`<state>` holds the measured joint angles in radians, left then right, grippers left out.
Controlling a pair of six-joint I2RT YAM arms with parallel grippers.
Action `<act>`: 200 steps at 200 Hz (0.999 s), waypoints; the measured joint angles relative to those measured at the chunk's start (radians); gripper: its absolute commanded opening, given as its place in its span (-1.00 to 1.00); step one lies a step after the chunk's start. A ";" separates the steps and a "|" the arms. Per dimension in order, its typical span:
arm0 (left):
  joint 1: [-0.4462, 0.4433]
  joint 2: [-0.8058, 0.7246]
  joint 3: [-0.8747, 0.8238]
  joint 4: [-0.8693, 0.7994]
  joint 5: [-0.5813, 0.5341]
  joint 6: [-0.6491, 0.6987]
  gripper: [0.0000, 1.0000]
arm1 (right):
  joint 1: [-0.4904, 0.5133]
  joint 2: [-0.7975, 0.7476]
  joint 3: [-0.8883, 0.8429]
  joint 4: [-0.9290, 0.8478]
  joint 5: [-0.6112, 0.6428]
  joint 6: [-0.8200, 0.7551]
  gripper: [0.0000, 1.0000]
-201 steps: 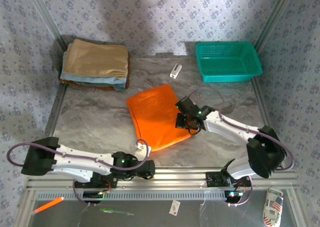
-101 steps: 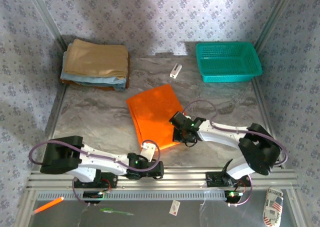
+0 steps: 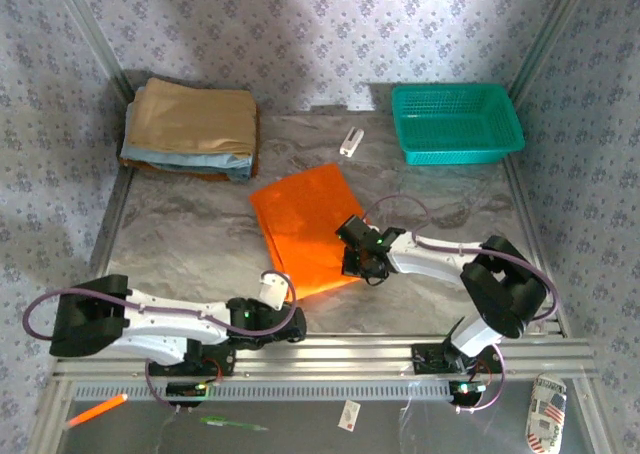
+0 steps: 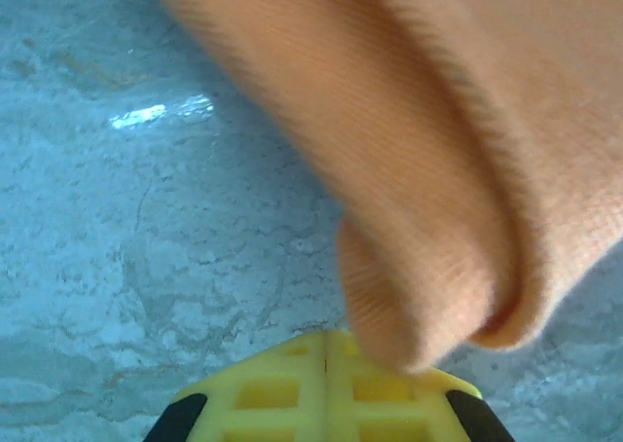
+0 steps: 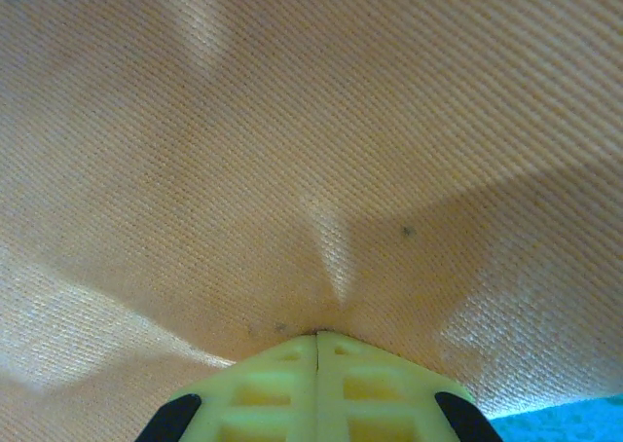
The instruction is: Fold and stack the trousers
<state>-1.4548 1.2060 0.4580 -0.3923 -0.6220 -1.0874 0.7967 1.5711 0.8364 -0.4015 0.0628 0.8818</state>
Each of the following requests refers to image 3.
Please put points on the orange marker pen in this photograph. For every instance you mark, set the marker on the orange marker pen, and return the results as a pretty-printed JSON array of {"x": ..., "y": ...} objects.
[{"x": 97, "y": 410}]

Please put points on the aluminium corner post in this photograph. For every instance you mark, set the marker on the aluminium corner post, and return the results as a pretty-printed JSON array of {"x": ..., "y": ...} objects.
[
  {"x": 545, "y": 39},
  {"x": 95, "y": 34}
]

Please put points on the mid blue denim jeans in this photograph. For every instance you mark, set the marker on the mid blue denim jeans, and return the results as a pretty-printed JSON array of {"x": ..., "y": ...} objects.
[{"x": 237, "y": 170}]

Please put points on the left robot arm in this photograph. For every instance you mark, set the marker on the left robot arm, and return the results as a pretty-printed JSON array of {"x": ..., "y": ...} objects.
[{"x": 165, "y": 326}]

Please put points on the white card with red mark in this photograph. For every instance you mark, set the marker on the white card with red mark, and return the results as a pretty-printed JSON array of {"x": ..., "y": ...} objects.
[{"x": 349, "y": 415}]

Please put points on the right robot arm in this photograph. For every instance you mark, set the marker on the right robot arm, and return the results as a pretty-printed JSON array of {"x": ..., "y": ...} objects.
[{"x": 430, "y": 261}]

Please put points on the orange trousers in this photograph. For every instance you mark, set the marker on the orange trousers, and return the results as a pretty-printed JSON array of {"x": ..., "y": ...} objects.
[{"x": 300, "y": 214}]

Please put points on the green plastic basket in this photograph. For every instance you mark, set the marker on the green plastic basket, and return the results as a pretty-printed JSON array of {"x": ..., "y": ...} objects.
[{"x": 450, "y": 119}]

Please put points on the flag print pouch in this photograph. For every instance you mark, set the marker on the flag print pouch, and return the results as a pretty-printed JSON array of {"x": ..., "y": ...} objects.
[{"x": 546, "y": 414}]

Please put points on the mustard brown folded trousers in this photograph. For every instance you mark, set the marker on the mustard brown folded trousers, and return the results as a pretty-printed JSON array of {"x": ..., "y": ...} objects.
[{"x": 200, "y": 176}]

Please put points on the green pen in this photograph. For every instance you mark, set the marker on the green pen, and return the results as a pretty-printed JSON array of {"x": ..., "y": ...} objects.
[{"x": 232, "y": 424}]

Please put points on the small black controller box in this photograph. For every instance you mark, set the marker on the small black controller box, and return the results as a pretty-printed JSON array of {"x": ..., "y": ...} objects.
[
  {"x": 185, "y": 389},
  {"x": 467, "y": 388}
]

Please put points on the small white plastic clip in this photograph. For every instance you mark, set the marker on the small white plastic clip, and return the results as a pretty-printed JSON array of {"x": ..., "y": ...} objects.
[{"x": 351, "y": 142}]

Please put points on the aluminium rail frame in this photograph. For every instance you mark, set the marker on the aluminium rail frame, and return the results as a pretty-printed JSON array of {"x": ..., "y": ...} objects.
[{"x": 325, "y": 356}]

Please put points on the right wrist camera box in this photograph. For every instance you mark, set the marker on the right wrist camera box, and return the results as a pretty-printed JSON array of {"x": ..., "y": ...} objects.
[{"x": 355, "y": 230}]

